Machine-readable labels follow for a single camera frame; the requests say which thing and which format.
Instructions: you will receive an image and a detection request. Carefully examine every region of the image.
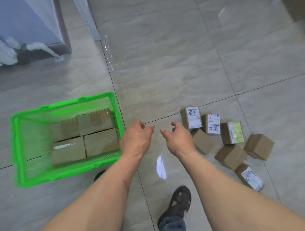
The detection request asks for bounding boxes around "slotted metal shelf post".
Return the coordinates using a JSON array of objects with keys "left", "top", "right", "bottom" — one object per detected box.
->
[{"left": 73, "top": 0, "right": 102, "bottom": 41}]

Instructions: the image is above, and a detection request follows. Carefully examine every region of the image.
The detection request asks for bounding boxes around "person's left hand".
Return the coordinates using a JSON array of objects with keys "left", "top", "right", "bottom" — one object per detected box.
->
[{"left": 120, "top": 120, "right": 155, "bottom": 160}]

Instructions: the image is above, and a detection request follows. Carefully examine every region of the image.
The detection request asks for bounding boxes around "person's left forearm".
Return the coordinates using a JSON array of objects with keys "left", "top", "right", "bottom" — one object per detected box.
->
[{"left": 41, "top": 152, "right": 143, "bottom": 231}]

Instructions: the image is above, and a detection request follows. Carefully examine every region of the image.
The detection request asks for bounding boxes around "blue jeans leg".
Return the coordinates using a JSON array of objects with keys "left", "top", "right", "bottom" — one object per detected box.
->
[{"left": 161, "top": 215, "right": 187, "bottom": 231}]

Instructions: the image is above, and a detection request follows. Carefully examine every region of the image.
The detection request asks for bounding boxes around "person's right forearm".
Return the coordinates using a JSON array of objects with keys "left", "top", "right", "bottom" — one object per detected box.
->
[{"left": 177, "top": 150, "right": 305, "bottom": 231}]

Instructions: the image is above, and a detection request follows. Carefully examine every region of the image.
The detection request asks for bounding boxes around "black sandal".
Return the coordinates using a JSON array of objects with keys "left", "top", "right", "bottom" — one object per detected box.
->
[
  {"left": 94, "top": 169, "right": 108, "bottom": 182},
  {"left": 157, "top": 186, "right": 192, "bottom": 231}
]

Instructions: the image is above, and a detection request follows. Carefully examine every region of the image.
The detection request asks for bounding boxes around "group of small cardboard parcels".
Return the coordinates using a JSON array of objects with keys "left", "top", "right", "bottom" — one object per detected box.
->
[{"left": 180, "top": 106, "right": 275, "bottom": 192}]

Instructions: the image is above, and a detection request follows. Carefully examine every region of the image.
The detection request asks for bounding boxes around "person's right hand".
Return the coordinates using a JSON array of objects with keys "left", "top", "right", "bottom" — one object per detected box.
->
[{"left": 160, "top": 121, "right": 197, "bottom": 159}]

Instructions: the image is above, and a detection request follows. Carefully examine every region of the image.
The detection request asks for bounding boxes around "blue-grey cabinet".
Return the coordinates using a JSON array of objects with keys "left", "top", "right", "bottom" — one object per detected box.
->
[{"left": 0, "top": 0, "right": 72, "bottom": 66}]

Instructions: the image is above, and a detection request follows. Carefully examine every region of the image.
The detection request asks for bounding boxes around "green plastic basket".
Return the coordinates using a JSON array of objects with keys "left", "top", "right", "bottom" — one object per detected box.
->
[{"left": 10, "top": 92, "right": 125, "bottom": 188}]

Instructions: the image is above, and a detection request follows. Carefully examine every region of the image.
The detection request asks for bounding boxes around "plain brown carton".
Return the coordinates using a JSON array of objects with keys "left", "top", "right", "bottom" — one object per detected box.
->
[
  {"left": 76, "top": 108, "right": 115, "bottom": 136},
  {"left": 51, "top": 117, "right": 80, "bottom": 142},
  {"left": 84, "top": 128, "right": 120, "bottom": 158},
  {"left": 51, "top": 136, "right": 86, "bottom": 167}
]

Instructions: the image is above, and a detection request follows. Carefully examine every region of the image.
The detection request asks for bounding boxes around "white cloth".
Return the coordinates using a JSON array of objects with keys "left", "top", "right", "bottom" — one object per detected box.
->
[
  {"left": 25, "top": 43, "right": 63, "bottom": 60},
  {"left": 0, "top": 38, "right": 19, "bottom": 67}
]

